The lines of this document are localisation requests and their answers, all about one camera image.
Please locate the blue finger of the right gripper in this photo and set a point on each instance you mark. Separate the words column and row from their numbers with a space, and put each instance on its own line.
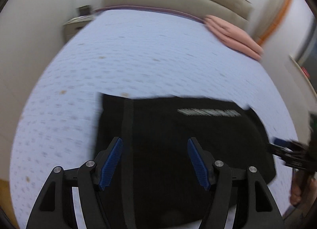
column 280, row 150
column 281, row 142

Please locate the beige bedside table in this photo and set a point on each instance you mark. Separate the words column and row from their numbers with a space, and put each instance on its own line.
column 73, row 26

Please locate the beige and orange curtain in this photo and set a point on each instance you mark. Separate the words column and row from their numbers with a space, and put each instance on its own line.
column 273, row 14

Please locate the brown patterned bag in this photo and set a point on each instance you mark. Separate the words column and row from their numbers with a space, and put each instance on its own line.
column 84, row 10

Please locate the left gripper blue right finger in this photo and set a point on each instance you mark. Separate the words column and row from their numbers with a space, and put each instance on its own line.
column 202, row 164

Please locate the person's right hand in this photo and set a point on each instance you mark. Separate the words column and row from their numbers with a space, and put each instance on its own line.
column 296, row 192

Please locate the floral white bed quilt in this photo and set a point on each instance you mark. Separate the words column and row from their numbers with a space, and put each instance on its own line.
column 134, row 54

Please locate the black garment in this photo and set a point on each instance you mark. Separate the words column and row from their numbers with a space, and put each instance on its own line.
column 155, row 177

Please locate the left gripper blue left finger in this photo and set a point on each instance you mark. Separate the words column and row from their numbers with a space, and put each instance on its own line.
column 106, row 163

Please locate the dark window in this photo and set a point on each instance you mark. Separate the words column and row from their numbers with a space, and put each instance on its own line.
column 305, row 60

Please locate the folded pink blanket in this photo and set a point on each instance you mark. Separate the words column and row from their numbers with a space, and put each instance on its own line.
column 233, row 37

